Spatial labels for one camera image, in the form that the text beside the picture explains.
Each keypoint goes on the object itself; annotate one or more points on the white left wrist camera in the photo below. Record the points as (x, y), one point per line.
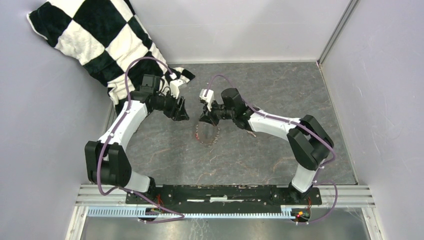
(175, 85)

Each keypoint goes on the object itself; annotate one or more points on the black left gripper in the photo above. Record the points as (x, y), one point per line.
(178, 112)

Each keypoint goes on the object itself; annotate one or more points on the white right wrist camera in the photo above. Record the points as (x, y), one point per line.
(207, 97)

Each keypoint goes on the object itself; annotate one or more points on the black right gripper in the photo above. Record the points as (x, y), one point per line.
(211, 119)

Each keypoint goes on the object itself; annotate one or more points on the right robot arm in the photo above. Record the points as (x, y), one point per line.
(308, 140)

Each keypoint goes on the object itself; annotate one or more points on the aluminium rail frame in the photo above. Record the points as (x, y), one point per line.
(346, 196)

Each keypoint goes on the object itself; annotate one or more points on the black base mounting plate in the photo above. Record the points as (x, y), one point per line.
(231, 199)

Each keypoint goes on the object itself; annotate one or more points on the black white checkered pillow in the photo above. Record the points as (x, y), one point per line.
(109, 41)

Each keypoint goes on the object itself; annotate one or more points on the white toothed cable duct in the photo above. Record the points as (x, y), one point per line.
(143, 212)

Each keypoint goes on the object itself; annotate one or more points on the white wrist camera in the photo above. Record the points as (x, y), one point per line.
(175, 85)
(207, 97)

